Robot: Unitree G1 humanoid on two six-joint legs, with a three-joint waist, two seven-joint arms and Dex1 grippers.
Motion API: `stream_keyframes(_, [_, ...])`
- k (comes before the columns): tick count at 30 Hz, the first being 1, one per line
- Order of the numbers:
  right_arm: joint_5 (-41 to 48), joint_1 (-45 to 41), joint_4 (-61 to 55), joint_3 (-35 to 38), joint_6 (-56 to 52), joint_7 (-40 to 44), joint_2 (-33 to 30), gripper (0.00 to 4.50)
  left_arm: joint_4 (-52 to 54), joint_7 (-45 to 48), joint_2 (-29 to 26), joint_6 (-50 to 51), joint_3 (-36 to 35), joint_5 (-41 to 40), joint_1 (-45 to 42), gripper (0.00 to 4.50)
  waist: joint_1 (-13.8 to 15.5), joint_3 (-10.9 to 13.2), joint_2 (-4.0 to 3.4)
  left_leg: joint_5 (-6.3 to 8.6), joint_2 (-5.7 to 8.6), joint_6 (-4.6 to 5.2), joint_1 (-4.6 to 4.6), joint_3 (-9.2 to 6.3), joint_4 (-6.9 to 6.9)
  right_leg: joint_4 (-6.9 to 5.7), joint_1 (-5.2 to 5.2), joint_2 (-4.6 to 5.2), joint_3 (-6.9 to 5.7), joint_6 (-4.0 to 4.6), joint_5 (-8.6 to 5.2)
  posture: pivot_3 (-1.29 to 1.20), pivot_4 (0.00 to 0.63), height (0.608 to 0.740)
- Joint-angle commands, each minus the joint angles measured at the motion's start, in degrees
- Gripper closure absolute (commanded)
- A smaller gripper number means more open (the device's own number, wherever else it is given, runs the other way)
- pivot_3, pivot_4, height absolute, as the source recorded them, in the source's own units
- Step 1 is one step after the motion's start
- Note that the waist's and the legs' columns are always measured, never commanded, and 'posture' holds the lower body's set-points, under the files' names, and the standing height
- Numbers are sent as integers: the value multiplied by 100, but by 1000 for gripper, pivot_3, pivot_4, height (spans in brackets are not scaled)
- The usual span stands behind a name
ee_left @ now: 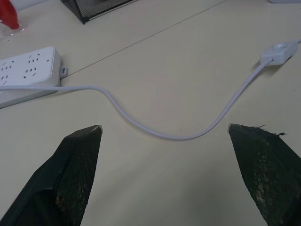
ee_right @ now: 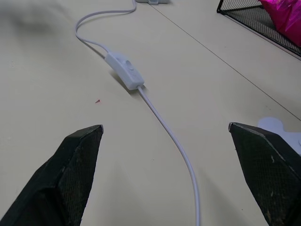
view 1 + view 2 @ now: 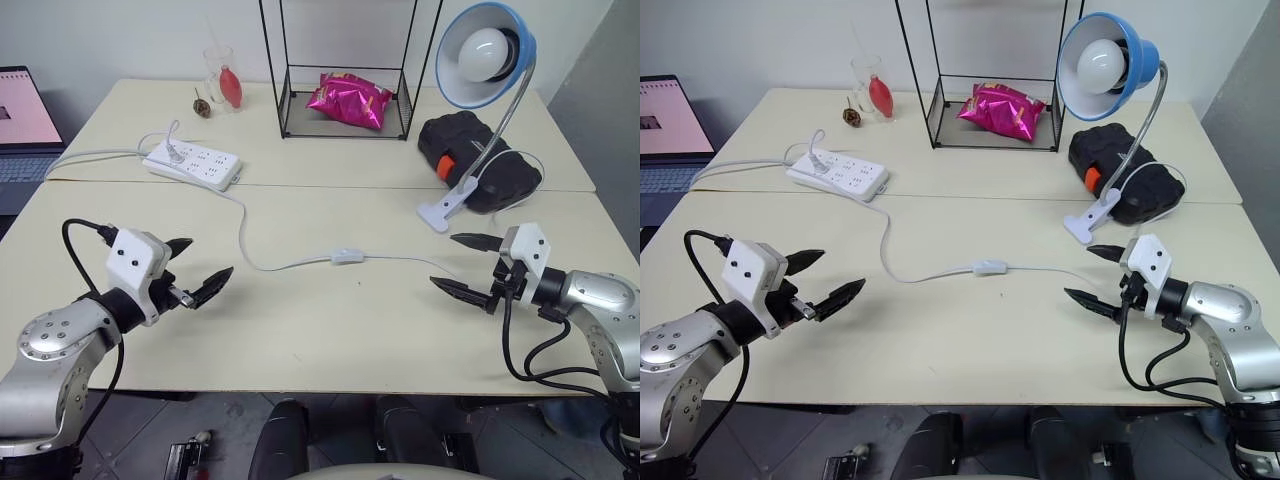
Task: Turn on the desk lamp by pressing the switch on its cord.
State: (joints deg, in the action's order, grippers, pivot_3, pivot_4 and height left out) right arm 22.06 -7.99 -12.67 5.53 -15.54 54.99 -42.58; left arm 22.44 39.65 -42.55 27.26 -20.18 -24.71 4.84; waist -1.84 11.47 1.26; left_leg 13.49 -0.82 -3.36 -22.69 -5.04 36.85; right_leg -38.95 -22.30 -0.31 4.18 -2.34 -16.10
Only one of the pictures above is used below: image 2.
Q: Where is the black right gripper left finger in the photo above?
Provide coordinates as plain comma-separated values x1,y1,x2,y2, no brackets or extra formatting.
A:
0,124,104,226

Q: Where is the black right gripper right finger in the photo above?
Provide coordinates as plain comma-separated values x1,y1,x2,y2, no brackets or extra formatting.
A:
228,121,301,226

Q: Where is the magenta plastic bag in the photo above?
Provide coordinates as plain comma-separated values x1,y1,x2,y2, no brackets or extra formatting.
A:
258,0,301,48

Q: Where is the white power strip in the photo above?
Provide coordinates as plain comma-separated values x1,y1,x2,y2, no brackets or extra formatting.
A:
135,0,173,6

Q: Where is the white power cable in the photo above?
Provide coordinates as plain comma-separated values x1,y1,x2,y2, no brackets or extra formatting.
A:
75,0,202,226

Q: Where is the white inline cord switch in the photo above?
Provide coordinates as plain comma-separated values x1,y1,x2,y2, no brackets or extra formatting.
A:
105,52,145,90

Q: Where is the black wire mesh basket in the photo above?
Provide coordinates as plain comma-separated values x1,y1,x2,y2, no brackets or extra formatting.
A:
216,0,301,57

